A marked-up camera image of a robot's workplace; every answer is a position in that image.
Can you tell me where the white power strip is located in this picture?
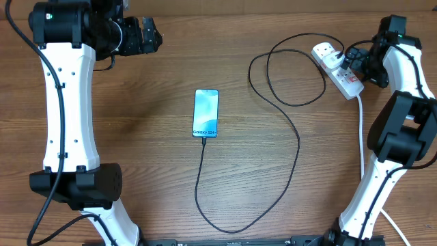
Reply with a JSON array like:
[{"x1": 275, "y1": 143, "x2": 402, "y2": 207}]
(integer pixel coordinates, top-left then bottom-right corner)
[{"x1": 311, "y1": 42, "x2": 364, "y2": 100}]

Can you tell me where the black USB charging cable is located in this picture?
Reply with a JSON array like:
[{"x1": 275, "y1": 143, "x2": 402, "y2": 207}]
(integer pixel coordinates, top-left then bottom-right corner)
[{"x1": 194, "y1": 33, "x2": 346, "y2": 234}]

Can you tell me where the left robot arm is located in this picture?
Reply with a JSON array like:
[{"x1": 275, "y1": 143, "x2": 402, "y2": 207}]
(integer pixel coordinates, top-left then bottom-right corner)
[{"x1": 29, "y1": 1, "x2": 163, "y2": 245}]

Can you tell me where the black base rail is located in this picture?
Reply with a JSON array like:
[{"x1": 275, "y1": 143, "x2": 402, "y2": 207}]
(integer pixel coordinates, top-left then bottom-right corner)
[{"x1": 81, "y1": 234, "x2": 386, "y2": 246}]

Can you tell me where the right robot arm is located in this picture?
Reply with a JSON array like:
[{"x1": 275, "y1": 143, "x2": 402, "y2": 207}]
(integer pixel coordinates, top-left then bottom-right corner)
[{"x1": 311, "y1": 15, "x2": 436, "y2": 245}]

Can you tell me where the blue Galaxy smartphone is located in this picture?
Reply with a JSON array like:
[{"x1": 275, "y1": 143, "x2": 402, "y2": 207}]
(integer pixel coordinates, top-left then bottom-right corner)
[{"x1": 192, "y1": 90, "x2": 219, "y2": 138}]

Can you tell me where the white charger plug adapter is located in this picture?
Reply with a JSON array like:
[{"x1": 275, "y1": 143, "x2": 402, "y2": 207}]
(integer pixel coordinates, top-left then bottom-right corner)
[{"x1": 322, "y1": 52, "x2": 345, "y2": 72}]

